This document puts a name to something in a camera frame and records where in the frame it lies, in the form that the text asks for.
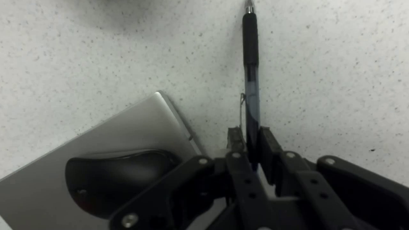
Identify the black and blue pen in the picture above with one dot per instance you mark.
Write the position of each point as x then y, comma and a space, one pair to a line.
251, 46

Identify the silver flat metal device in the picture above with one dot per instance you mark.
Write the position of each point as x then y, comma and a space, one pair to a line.
106, 132

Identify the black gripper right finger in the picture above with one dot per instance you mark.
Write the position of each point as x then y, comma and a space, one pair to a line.
324, 187

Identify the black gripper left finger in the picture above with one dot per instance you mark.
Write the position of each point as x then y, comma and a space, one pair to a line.
192, 187

